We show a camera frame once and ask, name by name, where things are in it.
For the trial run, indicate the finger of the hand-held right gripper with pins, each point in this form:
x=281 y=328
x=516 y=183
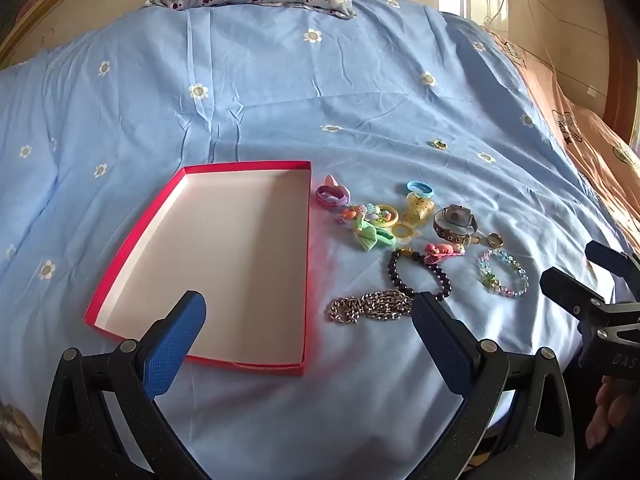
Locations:
x=607 y=260
x=565 y=287

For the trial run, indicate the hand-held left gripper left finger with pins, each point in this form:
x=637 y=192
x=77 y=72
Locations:
x=175 y=345

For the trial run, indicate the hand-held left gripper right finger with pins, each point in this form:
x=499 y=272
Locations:
x=440 y=340

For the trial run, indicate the pink hair clip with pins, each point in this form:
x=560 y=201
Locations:
x=440 y=251

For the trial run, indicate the red cardboard box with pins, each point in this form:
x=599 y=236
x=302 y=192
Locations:
x=225 y=250

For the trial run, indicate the square wristwatch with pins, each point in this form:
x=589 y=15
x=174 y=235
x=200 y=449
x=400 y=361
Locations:
x=454 y=216

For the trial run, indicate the yellow hair claw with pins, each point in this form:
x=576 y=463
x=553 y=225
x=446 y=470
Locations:
x=419 y=208

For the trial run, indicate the person's right hand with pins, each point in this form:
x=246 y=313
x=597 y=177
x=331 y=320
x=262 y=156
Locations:
x=612 y=415

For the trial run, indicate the orange printed blanket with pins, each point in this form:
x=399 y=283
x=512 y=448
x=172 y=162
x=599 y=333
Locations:
x=595 y=140

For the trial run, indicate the small gold earring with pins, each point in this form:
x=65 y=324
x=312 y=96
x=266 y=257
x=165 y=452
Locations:
x=439 y=144

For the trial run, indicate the blue flowered bedsheet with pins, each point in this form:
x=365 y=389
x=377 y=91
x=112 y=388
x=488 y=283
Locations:
x=300 y=85

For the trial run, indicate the wooden headboard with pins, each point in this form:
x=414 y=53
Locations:
x=75 y=5

